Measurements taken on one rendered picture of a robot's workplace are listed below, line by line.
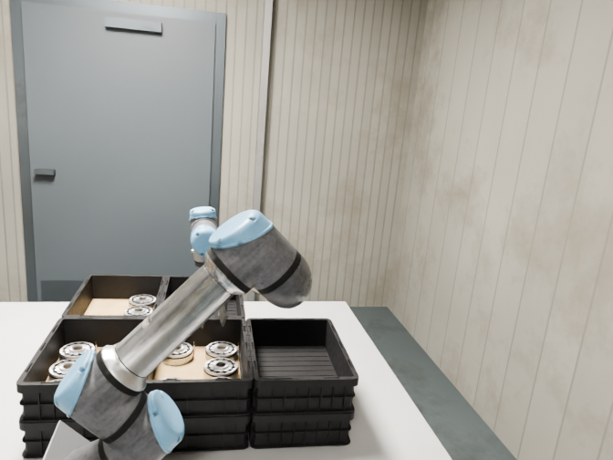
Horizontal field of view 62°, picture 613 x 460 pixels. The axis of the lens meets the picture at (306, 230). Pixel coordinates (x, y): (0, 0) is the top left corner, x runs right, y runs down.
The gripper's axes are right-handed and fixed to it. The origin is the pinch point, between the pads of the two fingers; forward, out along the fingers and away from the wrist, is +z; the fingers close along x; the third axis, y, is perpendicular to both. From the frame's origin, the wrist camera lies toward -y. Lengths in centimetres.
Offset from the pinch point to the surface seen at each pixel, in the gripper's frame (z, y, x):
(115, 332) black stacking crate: 8.4, 18.4, 32.5
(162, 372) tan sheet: 15.3, 1.7, 16.3
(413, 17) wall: -112, 244, -152
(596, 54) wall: -76, 61, -164
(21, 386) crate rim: 2, -20, 47
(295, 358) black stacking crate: 20.4, 10.3, -25.8
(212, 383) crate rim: 7.7, -19.8, 0.2
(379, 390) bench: 37, 10, -55
